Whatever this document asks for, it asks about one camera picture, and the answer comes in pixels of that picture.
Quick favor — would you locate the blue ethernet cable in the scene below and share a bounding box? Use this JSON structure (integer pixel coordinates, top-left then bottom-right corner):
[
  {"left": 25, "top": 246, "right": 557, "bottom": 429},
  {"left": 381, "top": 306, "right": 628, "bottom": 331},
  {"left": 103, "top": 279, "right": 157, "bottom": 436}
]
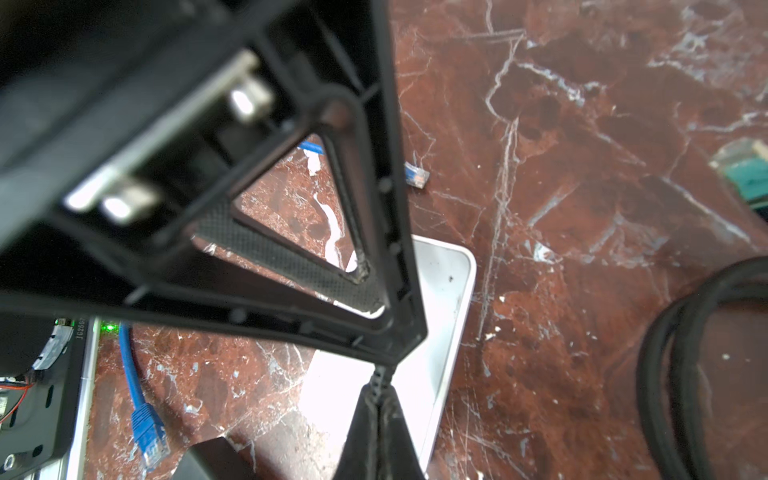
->
[{"left": 116, "top": 140, "right": 432, "bottom": 475}]

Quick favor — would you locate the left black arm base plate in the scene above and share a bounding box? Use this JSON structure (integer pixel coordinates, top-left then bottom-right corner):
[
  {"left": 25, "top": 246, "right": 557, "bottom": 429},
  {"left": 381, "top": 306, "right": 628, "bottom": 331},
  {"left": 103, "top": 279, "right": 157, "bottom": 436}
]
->
[{"left": 1, "top": 316, "right": 90, "bottom": 479}]

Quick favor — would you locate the black power adapter cube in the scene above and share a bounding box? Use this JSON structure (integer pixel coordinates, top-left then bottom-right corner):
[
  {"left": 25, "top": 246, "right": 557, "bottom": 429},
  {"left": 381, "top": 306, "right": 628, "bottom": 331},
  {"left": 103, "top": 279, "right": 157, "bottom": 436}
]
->
[{"left": 171, "top": 437, "right": 257, "bottom": 480}]

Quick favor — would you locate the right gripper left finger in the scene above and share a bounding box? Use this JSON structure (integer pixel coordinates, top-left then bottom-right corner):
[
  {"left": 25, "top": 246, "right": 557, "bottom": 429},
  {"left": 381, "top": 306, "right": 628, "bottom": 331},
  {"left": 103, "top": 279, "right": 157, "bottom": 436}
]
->
[{"left": 333, "top": 385, "right": 379, "bottom": 480}]

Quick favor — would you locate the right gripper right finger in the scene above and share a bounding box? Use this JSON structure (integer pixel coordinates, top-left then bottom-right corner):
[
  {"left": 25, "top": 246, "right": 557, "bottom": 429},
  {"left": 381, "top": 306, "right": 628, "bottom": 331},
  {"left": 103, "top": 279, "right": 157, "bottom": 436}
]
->
[{"left": 377, "top": 386, "right": 425, "bottom": 480}]

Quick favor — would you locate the coiled black cable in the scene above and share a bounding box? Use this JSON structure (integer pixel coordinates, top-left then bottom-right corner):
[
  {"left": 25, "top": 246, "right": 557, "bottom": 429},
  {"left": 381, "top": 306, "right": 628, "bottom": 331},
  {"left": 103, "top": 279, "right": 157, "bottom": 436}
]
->
[{"left": 634, "top": 256, "right": 768, "bottom": 480}]

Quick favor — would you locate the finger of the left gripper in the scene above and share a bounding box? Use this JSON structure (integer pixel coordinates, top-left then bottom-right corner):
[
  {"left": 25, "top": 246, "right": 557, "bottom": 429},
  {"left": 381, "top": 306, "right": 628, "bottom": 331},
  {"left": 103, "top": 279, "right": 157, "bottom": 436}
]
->
[{"left": 1, "top": 1, "right": 427, "bottom": 366}]

